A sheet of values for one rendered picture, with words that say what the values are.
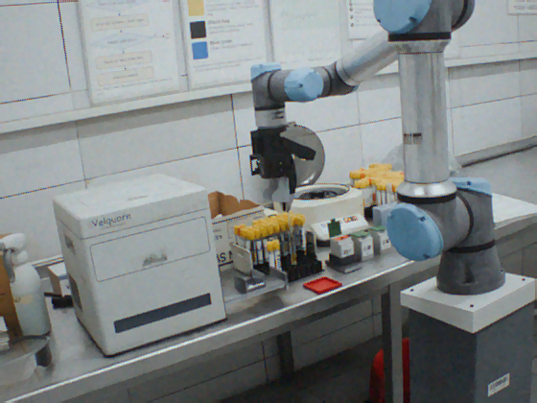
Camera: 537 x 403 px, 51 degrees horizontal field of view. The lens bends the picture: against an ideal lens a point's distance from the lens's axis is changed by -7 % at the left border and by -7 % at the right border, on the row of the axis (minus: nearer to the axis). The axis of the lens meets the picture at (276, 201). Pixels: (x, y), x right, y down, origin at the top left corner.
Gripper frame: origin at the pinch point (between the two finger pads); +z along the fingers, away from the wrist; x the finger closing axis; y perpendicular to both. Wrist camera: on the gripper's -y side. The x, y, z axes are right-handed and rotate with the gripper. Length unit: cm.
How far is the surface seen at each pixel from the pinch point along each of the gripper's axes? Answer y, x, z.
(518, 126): -168, -50, 6
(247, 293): 19.8, 11.5, 13.7
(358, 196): -33.3, -13.7, 6.8
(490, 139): -145, -50, 9
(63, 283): 53, -29, 14
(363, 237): -18.3, 6.3, 11.6
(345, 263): -10.0, 8.7, 15.8
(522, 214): -72, 18, 16
